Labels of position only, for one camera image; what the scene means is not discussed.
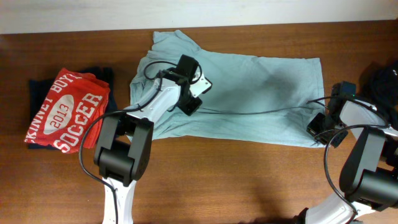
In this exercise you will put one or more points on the black crumpled clothes pile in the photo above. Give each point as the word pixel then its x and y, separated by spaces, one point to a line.
pixel 379 84

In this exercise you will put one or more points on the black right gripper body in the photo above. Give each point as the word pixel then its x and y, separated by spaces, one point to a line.
pixel 322 127

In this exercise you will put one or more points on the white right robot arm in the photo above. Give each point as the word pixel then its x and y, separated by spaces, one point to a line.
pixel 368 179

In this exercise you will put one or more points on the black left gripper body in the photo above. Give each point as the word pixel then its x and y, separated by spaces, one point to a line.
pixel 189 104

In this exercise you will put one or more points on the red folded soccer t-shirt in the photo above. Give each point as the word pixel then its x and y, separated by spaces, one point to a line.
pixel 73 102

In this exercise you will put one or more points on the light blue t-shirt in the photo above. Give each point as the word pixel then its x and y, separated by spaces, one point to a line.
pixel 261 99

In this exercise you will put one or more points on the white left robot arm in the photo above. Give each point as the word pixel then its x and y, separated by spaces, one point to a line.
pixel 123 148

